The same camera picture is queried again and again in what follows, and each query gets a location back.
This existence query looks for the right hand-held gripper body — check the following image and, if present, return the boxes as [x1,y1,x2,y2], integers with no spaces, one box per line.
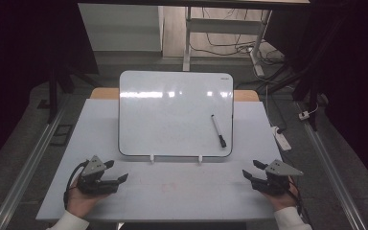
[250,159,305,196]

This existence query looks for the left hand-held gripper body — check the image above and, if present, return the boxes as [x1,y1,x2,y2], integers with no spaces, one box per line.
[76,155,120,196]

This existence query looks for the black and white marker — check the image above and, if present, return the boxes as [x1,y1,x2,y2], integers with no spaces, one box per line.
[210,114,228,149]

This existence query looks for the person's right hand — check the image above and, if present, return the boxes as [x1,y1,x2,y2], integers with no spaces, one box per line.
[262,186,300,213]

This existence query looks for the person's left hand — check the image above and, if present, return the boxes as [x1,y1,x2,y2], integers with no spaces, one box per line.
[66,177,109,219]

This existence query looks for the wooden table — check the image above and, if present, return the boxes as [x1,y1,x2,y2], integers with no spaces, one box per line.
[90,87,260,103]

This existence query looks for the white whiteboard with dark rim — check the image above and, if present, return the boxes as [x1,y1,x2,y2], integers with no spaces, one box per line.
[118,70,235,158]

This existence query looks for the black metal stand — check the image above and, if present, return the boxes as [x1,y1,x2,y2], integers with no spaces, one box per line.
[36,57,104,124]

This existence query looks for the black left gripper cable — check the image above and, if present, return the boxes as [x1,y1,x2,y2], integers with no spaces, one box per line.
[62,159,89,210]

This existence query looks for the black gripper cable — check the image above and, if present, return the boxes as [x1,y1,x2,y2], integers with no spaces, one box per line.
[287,176,312,224]
[62,159,89,210]

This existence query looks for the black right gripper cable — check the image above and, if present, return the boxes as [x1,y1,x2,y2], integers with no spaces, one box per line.
[287,176,312,224]

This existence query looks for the metal floor rail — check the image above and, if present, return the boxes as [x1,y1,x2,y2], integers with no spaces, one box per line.
[295,102,368,230]
[0,95,71,230]

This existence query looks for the black rectangular floor frame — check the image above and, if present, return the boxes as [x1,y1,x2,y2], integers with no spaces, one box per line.
[49,124,75,148]

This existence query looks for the black floor cables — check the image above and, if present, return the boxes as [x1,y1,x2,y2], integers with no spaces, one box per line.
[190,8,286,65]

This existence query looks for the white desk frame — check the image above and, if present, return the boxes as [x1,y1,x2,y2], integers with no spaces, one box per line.
[182,6,273,77]

